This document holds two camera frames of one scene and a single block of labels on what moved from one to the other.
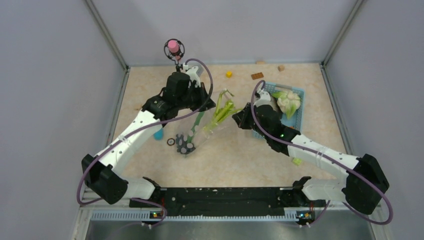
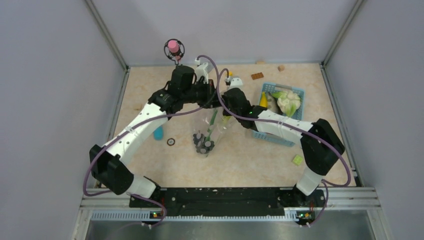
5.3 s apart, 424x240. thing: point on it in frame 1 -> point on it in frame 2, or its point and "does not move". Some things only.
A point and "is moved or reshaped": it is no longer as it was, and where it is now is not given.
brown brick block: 257,75 does not move
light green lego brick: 297,161 does not move
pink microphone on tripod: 174,49 does not move
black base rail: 181,202 does not move
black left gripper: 202,91 does not move
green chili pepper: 197,121 -> 209,129
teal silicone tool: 158,135 does not move
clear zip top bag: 205,126 is moved or reshaped
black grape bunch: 183,146 -> 202,146
